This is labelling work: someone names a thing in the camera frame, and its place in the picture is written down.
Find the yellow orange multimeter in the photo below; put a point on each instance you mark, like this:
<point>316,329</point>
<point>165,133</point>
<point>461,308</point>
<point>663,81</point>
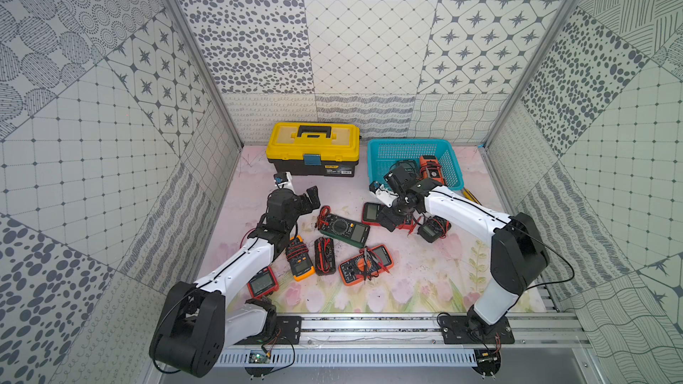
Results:
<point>297,255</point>

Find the yellow black toolbox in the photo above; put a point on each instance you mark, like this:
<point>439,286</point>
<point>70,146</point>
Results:
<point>314,149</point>

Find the dark green wide multimeter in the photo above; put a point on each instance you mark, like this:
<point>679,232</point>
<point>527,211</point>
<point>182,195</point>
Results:
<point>344,230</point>

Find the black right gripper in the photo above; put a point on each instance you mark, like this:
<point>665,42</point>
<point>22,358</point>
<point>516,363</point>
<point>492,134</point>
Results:
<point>394,219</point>

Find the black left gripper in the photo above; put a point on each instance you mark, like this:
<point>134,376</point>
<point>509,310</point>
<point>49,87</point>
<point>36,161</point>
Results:
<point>305,200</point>

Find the red multimeter near left arm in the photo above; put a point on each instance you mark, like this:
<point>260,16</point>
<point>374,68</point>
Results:
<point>264,283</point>

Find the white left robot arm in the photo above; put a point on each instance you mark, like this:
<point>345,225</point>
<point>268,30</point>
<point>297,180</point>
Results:
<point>194,325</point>

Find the red multimeter with leads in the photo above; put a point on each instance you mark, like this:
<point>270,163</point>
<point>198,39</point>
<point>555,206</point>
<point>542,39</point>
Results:
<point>372,213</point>

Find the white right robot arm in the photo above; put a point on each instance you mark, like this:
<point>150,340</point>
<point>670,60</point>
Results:
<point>517,254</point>

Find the orange red multimeter pair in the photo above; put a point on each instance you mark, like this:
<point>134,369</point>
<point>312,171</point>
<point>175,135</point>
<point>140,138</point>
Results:
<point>370,263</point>

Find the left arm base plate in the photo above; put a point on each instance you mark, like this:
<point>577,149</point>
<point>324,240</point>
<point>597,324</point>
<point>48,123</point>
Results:
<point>283,329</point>

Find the teal plastic basket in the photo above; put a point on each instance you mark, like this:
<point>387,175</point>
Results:
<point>382,154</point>

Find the small black multimeter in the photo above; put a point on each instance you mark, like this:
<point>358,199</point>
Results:
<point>434,228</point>

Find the aluminium mounting rail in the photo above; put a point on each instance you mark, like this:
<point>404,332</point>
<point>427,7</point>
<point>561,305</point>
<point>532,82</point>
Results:
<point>401,340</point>

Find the green multimeter with leads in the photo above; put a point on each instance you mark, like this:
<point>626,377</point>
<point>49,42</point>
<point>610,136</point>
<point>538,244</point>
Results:
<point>409,166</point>

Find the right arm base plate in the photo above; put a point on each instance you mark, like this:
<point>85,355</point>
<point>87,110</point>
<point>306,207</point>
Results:
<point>461,330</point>

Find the yellow utility knife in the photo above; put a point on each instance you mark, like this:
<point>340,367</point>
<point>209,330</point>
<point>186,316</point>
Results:
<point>470,196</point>

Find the black multimeter red leads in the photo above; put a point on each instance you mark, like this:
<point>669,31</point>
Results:
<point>324,257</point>

